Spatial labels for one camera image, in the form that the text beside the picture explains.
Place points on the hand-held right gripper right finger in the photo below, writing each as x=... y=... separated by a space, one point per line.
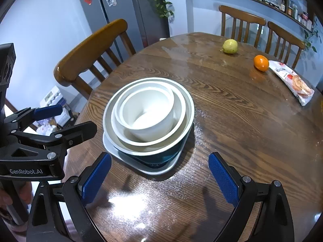
x=223 y=179

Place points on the white snack bag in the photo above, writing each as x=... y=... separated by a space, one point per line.
x=292 y=80

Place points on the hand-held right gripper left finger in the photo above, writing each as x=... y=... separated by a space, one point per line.
x=97 y=179

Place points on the yellow-green pear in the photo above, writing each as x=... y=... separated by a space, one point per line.
x=230 y=46

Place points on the smallest white bowl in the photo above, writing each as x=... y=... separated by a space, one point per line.
x=149 y=121

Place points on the orange fruit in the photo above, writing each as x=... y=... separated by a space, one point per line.
x=261 y=63

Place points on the grey refrigerator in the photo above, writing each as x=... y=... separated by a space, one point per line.
x=131 y=12

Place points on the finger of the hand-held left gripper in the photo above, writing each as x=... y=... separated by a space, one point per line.
x=78 y=131
x=48 y=112

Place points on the small white bowl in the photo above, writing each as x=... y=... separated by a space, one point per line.
x=178 y=111

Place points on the row of spice jars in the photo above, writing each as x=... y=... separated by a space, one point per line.
x=297 y=12

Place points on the person's left hand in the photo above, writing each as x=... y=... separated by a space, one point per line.
x=24 y=191

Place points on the pile of boxes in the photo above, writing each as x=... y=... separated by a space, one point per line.
x=55 y=98

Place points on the medium white bowl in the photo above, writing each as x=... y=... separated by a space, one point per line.
x=183 y=121

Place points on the curved-back wooden chair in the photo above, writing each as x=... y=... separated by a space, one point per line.
x=88 y=50

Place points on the wooden wall shelf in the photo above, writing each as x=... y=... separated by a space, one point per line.
x=277 y=6

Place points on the slatted wooden chair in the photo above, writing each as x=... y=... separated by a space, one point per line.
x=239 y=15
x=285 y=34

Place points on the blue oval bowl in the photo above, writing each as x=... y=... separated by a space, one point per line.
x=174 y=149

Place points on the blue patterned square plate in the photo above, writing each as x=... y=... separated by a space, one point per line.
x=154 y=165

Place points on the hanging green vine plant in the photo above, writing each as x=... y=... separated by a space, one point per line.
x=310 y=35

